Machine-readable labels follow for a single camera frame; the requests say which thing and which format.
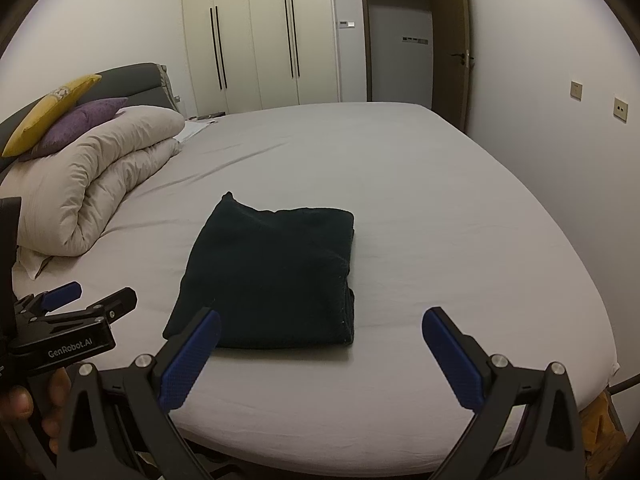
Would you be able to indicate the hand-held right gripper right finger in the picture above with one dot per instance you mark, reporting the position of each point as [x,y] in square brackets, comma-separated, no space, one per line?
[457,360]

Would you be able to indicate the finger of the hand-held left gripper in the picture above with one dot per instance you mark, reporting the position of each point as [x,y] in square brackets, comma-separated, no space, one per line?
[62,294]
[100,307]

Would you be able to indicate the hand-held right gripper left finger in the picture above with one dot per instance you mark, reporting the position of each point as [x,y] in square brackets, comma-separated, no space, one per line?
[187,360]

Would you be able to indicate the dark green sweater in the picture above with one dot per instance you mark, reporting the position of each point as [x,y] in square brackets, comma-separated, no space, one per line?
[270,270]

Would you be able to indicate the person's left hand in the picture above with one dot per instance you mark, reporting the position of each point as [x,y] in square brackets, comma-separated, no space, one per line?
[55,410]

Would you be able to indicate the white pillow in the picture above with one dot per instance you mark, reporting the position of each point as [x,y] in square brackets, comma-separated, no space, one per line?
[32,262]

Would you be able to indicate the beige folded duvet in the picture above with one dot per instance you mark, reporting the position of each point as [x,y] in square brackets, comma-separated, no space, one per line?
[100,170]

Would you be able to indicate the yellow cardboard box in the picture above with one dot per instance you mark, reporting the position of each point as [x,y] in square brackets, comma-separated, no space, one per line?
[602,435]

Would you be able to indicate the bed with white sheet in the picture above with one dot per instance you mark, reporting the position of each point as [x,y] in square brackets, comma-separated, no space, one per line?
[425,200]

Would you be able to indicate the purple pillow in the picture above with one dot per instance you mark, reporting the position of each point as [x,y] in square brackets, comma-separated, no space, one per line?
[75,122]

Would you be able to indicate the yellow pillow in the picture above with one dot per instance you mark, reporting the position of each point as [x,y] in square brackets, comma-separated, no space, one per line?
[45,110]

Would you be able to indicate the grey padded headboard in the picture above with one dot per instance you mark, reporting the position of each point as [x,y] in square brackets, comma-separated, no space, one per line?
[132,80]

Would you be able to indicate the cream wardrobe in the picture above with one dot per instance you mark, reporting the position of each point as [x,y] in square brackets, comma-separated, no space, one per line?
[255,35]

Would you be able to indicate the brown door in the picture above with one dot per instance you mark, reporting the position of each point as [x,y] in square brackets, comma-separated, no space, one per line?
[450,20]

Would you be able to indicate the beige wall socket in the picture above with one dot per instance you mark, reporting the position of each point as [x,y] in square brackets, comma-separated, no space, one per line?
[620,109]
[577,90]

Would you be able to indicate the hallway wall panel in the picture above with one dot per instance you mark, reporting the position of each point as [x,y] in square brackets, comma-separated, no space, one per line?
[415,40]

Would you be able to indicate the dark door frame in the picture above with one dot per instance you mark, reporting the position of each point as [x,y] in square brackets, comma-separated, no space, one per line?
[364,35]

